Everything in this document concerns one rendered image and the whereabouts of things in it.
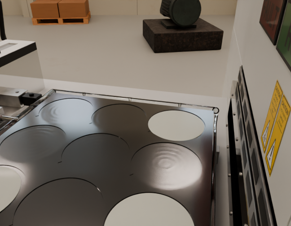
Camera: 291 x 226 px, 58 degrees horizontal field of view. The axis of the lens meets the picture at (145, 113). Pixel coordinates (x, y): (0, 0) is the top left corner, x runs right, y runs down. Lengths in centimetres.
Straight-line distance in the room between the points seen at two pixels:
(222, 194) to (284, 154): 25
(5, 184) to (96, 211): 13
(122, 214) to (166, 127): 19
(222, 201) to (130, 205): 18
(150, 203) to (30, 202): 14
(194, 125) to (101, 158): 17
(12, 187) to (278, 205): 31
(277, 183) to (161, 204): 14
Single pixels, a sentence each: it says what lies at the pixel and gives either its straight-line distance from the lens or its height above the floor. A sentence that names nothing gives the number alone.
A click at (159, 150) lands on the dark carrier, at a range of 41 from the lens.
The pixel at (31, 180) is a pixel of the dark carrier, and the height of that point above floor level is 90.
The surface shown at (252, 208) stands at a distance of 29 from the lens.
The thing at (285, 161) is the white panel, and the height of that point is 102.
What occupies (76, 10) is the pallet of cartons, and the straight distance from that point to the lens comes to 587.
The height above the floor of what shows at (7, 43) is 96.
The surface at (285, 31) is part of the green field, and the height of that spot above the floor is 110.
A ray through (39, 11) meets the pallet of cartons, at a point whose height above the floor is 25.
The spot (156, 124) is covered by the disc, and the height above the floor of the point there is 90.
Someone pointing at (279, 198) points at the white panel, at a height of 99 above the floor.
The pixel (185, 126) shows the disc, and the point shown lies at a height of 90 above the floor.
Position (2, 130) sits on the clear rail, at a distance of 51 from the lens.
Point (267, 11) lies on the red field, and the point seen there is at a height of 110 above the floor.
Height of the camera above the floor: 115
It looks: 30 degrees down
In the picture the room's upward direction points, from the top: straight up
